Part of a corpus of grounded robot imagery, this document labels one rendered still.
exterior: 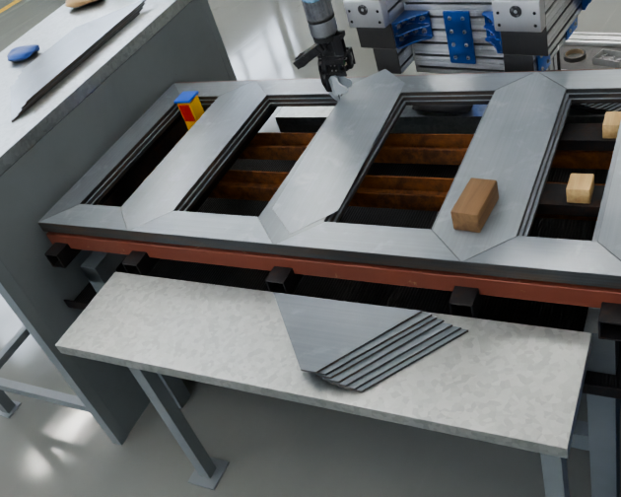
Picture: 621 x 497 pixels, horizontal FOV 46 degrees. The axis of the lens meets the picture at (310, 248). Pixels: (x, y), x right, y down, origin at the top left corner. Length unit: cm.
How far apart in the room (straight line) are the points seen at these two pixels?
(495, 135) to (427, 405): 74
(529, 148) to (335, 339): 65
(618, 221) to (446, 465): 97
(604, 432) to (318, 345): 72
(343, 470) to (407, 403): 89
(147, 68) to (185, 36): 24
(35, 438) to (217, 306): 129
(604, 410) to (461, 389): 46
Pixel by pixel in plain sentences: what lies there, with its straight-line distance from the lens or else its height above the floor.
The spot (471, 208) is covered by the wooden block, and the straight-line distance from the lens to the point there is 156.
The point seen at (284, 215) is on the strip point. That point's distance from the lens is 177.
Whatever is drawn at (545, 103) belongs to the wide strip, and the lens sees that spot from 195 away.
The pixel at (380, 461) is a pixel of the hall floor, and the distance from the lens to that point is 227.
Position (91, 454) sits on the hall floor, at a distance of 270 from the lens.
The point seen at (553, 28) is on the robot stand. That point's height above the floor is 87.
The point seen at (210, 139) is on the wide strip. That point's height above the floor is 85.
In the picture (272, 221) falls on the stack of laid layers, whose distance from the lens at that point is 176.
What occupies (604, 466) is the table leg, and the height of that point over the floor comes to 19.
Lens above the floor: 187
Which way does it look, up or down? 38 degrees down
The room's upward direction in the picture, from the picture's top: 20 degrees counter-clockwise
